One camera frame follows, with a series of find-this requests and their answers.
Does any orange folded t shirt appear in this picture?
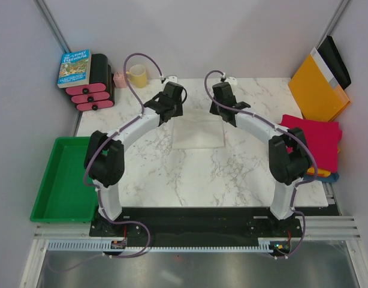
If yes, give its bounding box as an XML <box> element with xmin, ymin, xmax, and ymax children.
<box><xmin>305</xmin><ymin>146</ymin><xmax>341</xmax><ymax>178</ymax></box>

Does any white cable duct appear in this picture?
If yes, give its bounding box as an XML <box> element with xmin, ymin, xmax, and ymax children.
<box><xmin>47</xmin><ymin>238</ymin><xmax>275</xmax><ymax>253</ymax></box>

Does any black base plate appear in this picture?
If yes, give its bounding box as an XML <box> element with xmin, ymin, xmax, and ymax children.
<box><xmin>89</xmin><ymin>205</ymin><xmax>342</xmax><ymax>248</ymax></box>

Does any red folded t shirt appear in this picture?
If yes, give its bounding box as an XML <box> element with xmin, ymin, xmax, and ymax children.
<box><xmin>280</xmin><ymin>114</ymin><xmax>342</xmax><ymax>173</ymax></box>

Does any green plastic tray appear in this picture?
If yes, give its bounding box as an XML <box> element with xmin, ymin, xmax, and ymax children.
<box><xmin>30</xmin><ymin>137</ymin><xmax>98</xmax><ymax>223</ymax></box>

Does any yellow mug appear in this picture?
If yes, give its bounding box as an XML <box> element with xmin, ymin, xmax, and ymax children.
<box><xmin>126</xmin><ymin>64</ymin><xmax>147</xmax><ymax>88</ymax></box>

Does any blue folded t shirt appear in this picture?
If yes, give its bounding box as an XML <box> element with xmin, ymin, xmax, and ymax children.
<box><xmin>303</xmin><ymin>172</ymin><xmax>339</xmax><ymax>183</ymax></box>

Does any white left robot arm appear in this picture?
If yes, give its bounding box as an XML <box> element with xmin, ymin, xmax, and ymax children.
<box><xmin>83</xmin><ymin>82</ymin><xmax>187</xmax><ymax>236</ymax></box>

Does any black folder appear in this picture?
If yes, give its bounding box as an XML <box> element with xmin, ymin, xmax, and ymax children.
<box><xmin>317</xmin><ymin>35</ymin><xmax>351</xmax><ymax>89</ymax></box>

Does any small pink container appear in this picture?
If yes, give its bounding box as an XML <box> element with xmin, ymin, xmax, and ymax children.
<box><xmin>113</xmin><ymin>72</ymin><xmax>127</xmax><ymax>89</ymax></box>

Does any blue treehouse book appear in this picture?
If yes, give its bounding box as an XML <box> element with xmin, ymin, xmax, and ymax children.
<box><xmin>57</xmin><ymin>50</ymin><xmax>92</xmax><ymax>89</ymax></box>

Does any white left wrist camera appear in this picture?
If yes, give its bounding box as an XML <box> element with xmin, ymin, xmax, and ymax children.
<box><xmin>161</xmin><ymin>75</ymin><xmax>179</xmax><ymax>85</ymax></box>

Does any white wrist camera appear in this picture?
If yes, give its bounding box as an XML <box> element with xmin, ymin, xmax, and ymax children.
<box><xmin>220</xmin><ymin>76</ymin><xmax>238</xmax><ymax>86</ymax></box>
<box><xmin>161</xmin><ymin>75</ymin><xmax>179</xmax><ymax>85</ymax></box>

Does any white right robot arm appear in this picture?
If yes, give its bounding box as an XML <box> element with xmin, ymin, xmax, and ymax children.
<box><xmin>210</xmin><ymin>82</ymin><xmax>315</xmax><ymax>236</ymax></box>

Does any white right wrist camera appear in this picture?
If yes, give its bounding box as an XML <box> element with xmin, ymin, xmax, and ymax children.
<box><xmin>220</xmin><ymin>76</ymin><xmax>238</xmax><ymax>86</ymax></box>

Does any white t shirt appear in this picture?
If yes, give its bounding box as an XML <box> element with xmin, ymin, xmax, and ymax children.
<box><xmin>172</xmin><ymin>109</ymin><xmax>225</xmax><ymax>149</ymax></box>

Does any black pink drawer organizer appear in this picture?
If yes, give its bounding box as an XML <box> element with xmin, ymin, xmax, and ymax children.
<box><xmin>65</xmin><ymin>53</ymin><xmax>114</xmax><ymax>112</ymax></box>

